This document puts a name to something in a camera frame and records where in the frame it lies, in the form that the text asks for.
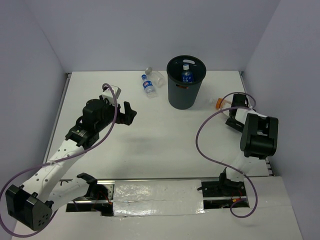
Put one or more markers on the dark grey plastic bin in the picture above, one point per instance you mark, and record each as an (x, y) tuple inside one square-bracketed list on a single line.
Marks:
[(179, 98)]

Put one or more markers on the small orange plastic bottle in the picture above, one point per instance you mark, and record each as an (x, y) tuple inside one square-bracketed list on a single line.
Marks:
[(182, 87)]

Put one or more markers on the metal base rail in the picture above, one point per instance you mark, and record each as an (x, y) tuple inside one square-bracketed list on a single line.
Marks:
[(102, 202)]

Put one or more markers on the clear empty plastic bottle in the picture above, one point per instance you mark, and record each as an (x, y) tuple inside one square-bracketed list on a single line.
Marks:
[(155, 77)]

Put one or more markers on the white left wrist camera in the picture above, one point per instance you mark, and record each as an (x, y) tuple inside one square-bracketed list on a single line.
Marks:
[(110, 93)]

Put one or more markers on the orange label juice bottle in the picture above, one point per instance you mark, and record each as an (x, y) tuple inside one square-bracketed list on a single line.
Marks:
[(219, 103)]

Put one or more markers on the Pepsi label clear bottle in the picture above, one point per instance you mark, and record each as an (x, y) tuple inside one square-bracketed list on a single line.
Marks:
[(148, 87)]

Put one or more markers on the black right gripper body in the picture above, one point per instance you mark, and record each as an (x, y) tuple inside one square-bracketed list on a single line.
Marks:
[(232, 123)]

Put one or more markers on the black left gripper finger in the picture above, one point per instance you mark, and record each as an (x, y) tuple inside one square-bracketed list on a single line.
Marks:
[(129, 116), (127, 107)]

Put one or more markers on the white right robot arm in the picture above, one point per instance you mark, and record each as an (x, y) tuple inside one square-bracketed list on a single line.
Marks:
[(259, 136)]

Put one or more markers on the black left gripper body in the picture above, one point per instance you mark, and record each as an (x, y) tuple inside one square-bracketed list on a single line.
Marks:
[(109, 111)]

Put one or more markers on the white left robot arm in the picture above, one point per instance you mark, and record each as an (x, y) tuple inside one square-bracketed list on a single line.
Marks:
[(35, 202)]

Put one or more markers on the blue label water bottle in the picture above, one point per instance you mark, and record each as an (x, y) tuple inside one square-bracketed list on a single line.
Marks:
[(187, 75)]

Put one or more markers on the silver foil covered panel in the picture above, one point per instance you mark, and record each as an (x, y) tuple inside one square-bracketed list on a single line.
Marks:
[(157, 198)]

